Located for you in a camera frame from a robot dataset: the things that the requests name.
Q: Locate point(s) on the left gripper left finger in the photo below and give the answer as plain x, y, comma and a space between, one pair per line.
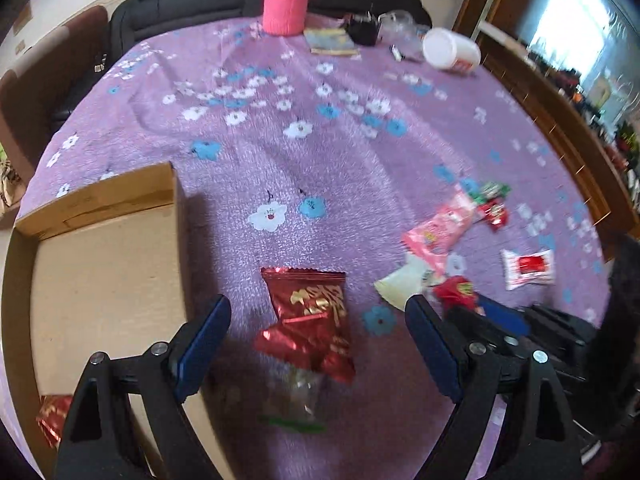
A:
99, 441

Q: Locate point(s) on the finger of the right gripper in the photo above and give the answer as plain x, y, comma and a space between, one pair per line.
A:
500, 314

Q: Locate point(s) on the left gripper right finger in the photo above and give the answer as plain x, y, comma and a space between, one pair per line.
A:
472, 362

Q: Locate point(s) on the pink My Melody snack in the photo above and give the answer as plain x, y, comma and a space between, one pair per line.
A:
432, 239

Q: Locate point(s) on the large red foil snack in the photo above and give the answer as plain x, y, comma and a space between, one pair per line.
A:
312, 331

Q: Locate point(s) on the dark red foil snack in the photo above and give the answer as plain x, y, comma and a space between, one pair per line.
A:
52, 415

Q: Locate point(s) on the white red candy packet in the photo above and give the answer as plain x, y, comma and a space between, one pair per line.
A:
519, 270

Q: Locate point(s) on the small red candy packet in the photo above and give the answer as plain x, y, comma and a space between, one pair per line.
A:
456, 291

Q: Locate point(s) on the cream white snack packet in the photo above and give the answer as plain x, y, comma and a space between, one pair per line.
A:
407, 281

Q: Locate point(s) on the small red green candy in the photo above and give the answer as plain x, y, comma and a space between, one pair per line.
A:
495, 214

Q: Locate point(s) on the green twisted candy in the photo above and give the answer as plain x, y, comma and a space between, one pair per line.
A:
489, 191

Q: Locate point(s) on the shallow cardboard box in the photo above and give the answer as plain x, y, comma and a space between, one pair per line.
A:
102, 268

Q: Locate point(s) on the green clear candy wrapper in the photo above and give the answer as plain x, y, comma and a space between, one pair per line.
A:
292, 399

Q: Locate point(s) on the purple floral tablecloth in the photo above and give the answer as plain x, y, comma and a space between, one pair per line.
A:
293, 159

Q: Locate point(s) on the white plastic jar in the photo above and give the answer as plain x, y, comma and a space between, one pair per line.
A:
446, 50

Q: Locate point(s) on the wooden glass cabinet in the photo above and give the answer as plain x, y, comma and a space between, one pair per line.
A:
553, 100

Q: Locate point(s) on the small booklet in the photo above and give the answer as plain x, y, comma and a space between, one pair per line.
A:
330, 41

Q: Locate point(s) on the brown armchair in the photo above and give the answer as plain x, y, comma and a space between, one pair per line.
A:
39, 82

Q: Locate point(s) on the black sofa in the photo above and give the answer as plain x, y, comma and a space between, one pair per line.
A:
134, 21

